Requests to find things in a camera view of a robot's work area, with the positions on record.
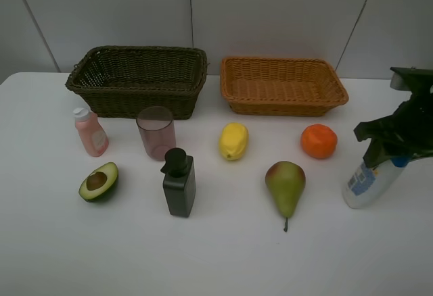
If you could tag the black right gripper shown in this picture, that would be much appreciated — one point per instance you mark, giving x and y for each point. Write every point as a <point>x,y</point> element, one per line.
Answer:
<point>405,133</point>

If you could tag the white bottle blue cap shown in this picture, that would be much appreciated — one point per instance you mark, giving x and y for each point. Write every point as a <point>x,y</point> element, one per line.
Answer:
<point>368,184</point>

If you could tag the orange fruit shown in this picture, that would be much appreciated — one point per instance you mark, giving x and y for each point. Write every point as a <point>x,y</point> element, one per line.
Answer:
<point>318,141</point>

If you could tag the green red pear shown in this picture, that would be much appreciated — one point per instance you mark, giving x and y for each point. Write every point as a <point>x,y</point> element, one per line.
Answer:
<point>286,182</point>

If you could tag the yellow lemon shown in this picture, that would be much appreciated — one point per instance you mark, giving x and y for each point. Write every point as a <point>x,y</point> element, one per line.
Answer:
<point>233,141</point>

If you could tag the orange wicker basket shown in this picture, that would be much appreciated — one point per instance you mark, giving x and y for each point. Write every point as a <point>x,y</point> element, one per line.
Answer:
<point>264,86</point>

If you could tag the black pump dispenser bottle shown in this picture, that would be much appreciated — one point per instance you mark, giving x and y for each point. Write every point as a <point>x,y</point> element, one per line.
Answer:
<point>179,183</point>

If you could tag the translucent pink cup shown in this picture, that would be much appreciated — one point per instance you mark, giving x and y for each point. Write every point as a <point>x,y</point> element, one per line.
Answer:
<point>157,130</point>

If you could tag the dark brown wicker basket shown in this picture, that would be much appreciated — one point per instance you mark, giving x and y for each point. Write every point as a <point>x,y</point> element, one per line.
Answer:
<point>121,81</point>

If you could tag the halved avocado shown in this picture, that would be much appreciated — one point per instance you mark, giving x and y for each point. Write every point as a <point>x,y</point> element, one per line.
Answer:
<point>101,184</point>

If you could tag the pink bottle white cap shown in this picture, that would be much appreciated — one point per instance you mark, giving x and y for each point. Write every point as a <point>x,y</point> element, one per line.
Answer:
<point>93,136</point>

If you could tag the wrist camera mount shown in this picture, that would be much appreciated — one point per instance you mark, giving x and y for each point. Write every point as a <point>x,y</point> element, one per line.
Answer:
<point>417,81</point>

